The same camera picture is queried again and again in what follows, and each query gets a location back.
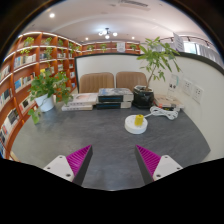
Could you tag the leafy plant in white pot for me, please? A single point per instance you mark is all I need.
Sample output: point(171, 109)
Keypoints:
point(45, 103)

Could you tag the round white power strip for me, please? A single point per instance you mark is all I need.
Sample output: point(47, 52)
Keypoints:
point(130, 128)

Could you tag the white framed sign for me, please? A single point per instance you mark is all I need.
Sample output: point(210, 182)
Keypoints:
point(120, 47)

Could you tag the white sheer curtain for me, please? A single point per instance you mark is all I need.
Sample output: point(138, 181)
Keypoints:
point(206, 51)

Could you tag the thick book with dark spine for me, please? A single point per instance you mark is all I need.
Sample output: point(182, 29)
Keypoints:
point(111, 105)

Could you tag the beige book with red spine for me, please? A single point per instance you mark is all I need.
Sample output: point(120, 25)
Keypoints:
point(166, 101)

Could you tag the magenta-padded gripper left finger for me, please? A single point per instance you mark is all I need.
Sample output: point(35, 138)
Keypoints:
point(58, 166)

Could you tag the long orange wooden shelf unit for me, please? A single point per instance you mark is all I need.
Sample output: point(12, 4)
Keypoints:
point(110, 46)

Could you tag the tall plant in black pot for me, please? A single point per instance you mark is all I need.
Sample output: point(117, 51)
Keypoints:
point(143, 98)

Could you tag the ceiling chandelier with round bulbs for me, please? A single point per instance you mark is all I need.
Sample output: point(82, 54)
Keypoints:
point(107, 33)

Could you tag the tall orange wooden shelf unit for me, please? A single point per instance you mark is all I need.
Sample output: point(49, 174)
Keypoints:
point(20, 71)

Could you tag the black book with yellow print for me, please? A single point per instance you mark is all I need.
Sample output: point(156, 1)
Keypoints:
point(171, 108)

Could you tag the white hanging banner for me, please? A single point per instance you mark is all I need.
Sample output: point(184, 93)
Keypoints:
point(178, 42)

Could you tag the white wall socket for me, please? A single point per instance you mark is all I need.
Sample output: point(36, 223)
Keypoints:
point(187, 87)
point(197, 93)

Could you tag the ceiling air vent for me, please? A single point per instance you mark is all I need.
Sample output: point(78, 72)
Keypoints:
point(133, 3)

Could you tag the tan upholstered chair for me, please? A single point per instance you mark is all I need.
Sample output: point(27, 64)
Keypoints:
point(96, 82)
point(130, 80)

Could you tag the plain white book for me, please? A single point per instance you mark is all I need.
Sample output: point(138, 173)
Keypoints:
point(76, 107)

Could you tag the recessed ceiling spotlights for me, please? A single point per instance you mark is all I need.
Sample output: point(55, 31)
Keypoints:
point(52, 15)

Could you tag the yellow charger block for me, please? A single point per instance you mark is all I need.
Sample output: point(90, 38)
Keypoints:
point(139, 120)

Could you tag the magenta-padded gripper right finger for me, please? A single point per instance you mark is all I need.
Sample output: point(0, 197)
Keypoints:
point(166, 166)

